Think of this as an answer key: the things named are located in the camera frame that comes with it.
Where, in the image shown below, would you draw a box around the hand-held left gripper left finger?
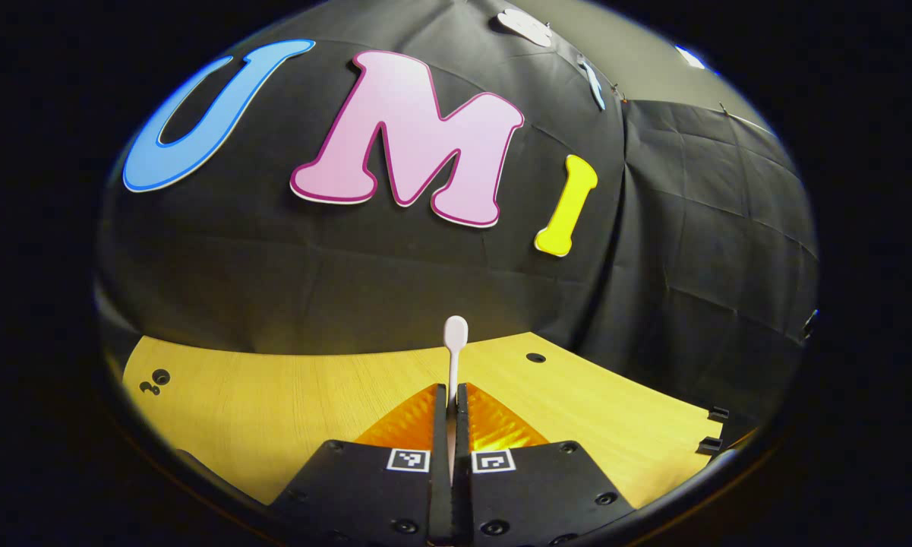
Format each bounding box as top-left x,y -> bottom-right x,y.
270,382 -> 452,546

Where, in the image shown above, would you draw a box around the black backdrop cloth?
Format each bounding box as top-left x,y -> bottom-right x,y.
95,0 -> 819,426

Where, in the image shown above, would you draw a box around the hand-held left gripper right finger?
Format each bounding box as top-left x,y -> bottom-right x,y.
456,382 -> 639,546

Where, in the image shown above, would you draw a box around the white pink toothbrush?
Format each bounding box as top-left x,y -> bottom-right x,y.
442,315 -> 470,487

